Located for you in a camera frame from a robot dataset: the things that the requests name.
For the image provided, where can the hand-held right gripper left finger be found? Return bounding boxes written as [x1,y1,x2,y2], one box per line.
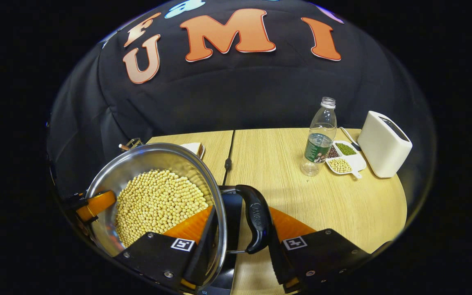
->
[114,205,219,292]

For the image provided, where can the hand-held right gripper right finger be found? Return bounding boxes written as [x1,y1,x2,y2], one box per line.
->
[267,206,372,293]

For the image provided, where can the steel pot with black handles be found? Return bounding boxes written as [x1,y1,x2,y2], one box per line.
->
[85,142,276,289]

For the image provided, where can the black induction cooktop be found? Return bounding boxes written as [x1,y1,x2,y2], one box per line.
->
[197,193,243,295]

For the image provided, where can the pile of soybeans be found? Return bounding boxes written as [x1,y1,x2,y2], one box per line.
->
[114,169,210,247]

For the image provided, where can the sandwich with lettuce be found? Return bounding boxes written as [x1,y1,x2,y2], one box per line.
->
[180,142,202,156]

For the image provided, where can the small soybeans portion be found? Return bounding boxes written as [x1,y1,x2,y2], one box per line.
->
[329,159,352,173]

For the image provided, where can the clear plastic water bottle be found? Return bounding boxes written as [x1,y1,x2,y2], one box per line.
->
[300,97,338,177]

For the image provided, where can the white divided dish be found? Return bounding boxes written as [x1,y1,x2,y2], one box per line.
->
[325,140,367,179]

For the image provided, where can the white toaster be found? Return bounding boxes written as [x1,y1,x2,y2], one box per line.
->
[357,111,413,178]

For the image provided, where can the black power cable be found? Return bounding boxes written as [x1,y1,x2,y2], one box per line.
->
[222,130,235,186]

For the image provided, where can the white toaster cable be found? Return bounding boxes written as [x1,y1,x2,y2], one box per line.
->
[340,127,361,151]

